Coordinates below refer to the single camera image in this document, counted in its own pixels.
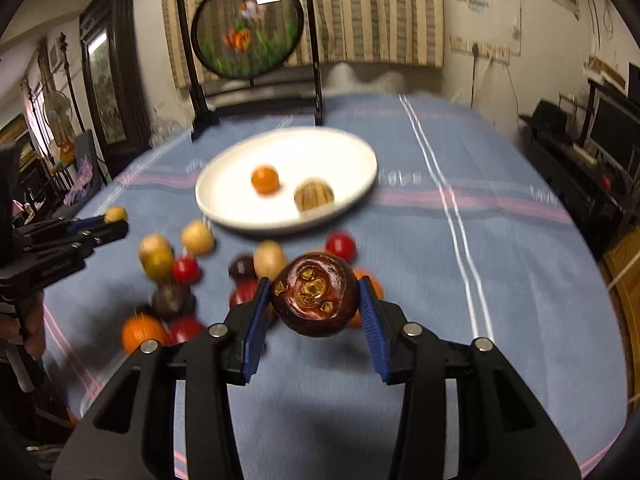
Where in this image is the standing fan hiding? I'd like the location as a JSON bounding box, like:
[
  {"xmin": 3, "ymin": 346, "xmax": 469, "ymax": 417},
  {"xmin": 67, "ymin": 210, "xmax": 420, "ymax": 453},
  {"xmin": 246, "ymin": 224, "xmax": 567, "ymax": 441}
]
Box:
[{"xmin": 42, "ymin": 91, "xmax": 77, "ymax": 133}]

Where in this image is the tan striped fruit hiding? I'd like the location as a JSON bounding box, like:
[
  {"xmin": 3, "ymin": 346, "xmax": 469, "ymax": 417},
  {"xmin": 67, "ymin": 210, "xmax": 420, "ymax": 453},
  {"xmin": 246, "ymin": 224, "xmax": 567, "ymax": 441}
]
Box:
[{"xmin": 293, "ymin": 180, "xmax": 334, "ymax": 212}]

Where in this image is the blue striped tablecloth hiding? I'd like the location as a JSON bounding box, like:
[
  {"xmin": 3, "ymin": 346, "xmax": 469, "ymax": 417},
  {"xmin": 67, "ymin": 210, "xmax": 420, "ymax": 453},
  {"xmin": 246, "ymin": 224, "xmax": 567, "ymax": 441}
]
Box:
[{"xmin": 42, "ymin": 92, "xmax": 631, "ymax": 480}]

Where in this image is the wall socket strip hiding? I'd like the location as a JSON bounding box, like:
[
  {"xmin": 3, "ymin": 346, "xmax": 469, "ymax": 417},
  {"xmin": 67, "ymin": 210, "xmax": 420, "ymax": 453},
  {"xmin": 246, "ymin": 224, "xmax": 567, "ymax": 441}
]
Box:
[{"xmin": 449, "ymin": 35, "xmax": 512, "ymax": 62}]

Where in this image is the dark wooden framed mirror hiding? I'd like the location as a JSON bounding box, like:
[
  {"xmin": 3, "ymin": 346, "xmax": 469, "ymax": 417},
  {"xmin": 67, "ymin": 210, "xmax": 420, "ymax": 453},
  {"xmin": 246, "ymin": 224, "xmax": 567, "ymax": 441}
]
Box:
[{"xmin": 79, "ymin": 0, "xmax": 152, "ymax": 171}]

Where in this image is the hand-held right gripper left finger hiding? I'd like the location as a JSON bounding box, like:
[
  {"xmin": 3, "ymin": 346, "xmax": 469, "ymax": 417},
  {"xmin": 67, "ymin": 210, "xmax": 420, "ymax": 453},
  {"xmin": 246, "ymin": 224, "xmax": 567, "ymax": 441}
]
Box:
[{"xmin": 50, "ymin": 276, "xmax": 273, "ymax": 480}]

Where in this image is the beige striped curtain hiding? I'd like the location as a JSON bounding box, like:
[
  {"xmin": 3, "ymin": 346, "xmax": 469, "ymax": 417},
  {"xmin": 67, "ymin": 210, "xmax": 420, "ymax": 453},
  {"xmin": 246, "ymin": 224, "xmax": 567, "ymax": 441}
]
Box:
[{"xmin": 160, "ymin": 0, "xmax": 446, "ymax": 89}]

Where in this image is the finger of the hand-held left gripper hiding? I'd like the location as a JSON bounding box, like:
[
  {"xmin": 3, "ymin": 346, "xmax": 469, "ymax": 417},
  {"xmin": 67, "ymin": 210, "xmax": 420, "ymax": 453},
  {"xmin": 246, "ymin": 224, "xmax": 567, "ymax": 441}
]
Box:
[
  {"xmin": 17, "ymin": 215, "xmax": 108, "ymax": 241},
  {"xmin": 30, "ymin": 221, "xmax": 130, "ymax": 261}
]

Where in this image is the red round fruit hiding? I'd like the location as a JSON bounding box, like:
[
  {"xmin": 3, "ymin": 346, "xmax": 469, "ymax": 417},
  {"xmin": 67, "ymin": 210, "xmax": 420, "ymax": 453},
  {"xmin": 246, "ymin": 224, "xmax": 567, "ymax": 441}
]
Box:
[
  {"xmin": 325, "ymin": 231, "xmax": 357, "ymax": 262},
  {"xmin": 229, "ymin": 280, "xmax": 273, "ymax": 322},
  {"xmin": 167, "ymin": 316, "xmax": 207, "ymax": 346},
  {"xmin": 173, "ymin": 256, "xmax": 202, "ymax": 284}
]

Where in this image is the black hat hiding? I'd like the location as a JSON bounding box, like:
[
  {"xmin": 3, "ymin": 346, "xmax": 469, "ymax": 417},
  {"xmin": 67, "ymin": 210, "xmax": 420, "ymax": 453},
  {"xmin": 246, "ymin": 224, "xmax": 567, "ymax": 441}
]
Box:
[{"xmin": 519, "ymin": 100, "xmax": 569, "ymax": 134}]

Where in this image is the tan round fruit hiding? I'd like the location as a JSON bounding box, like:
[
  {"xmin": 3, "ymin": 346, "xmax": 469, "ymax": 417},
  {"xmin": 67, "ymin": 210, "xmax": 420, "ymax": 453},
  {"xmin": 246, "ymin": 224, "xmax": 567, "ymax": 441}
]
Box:
[
  {"xmin": 138, "ymin": 234, "xmax": 174, "ymax": 261},
  {"xmin": 181, "ymin": 220, "xmax": 217, "ymax": 256}
]

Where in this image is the yellow green fruit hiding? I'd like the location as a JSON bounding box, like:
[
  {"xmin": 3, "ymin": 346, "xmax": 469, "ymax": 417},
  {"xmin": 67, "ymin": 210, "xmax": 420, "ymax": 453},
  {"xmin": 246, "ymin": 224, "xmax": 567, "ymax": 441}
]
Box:
[{"xmin": 142, "ymin": 251, "xmax": 176, "ymax": 282}]

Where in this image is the white oval plate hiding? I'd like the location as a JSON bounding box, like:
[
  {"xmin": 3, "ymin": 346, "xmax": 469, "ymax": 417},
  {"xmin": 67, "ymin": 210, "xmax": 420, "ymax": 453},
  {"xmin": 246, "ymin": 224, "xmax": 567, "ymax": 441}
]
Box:
[{"xmin": 195, "ymin": 127, "xmax": 378, "ymax": 232}]

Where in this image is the white cushion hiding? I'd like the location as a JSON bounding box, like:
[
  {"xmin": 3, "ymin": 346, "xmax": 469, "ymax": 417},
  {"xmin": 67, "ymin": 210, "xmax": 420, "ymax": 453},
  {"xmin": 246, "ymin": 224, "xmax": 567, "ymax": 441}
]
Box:
[{"xmin": 324, "ymin": 62, "xmax": 442, "ymax": 97}]

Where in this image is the computer monitor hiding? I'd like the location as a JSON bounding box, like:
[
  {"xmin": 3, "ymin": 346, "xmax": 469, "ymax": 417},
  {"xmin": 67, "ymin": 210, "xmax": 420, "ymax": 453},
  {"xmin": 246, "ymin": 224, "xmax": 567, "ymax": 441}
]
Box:
[{"xmin": 586, "ymin": 92, "xmax": 640, "ymax": 173}]

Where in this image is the orange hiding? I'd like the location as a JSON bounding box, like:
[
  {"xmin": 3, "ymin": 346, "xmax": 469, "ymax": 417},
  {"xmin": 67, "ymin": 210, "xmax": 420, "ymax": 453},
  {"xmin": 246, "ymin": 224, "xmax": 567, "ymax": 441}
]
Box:
[
  {"xmin": 350, "ymin": 269, "xmax": 384, "ymax": 329},
  {"xmin": 251, "ymin": 165, "xmax": 280, "ymax": 196},
  {"xmin": 122, "ymin": 312, "xmax": 168, "ymax": 356}
]

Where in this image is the round embroidered screen black stand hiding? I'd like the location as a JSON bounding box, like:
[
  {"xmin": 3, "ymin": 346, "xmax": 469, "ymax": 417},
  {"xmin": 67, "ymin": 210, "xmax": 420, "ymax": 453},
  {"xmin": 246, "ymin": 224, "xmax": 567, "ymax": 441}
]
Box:
[{"xmin": 176, "ymin": 0, "xmax": 327, "ymax": 142}]

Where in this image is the tan potato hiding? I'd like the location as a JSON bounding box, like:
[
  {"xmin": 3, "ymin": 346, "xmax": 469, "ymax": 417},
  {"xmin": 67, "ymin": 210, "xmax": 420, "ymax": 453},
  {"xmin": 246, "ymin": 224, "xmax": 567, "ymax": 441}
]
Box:
[{"xmin": 253, "ymin": 240, "xmax": 288, "ymax": 281}]

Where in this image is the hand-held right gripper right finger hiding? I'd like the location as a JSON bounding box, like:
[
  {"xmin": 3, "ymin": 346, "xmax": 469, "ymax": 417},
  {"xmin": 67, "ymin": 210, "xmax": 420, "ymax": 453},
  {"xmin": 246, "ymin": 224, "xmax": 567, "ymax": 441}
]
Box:
[{"xmin": 356, "ymin": 276, "xmax": 583, "ymax": 480}]

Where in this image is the person's left hand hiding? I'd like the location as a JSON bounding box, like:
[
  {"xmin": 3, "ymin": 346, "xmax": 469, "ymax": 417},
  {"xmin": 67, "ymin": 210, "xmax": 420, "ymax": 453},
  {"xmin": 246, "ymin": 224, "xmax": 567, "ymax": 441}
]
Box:
[{"xmin": 20, "ymin": 287, "xmax": 48, "ymax": 358}]

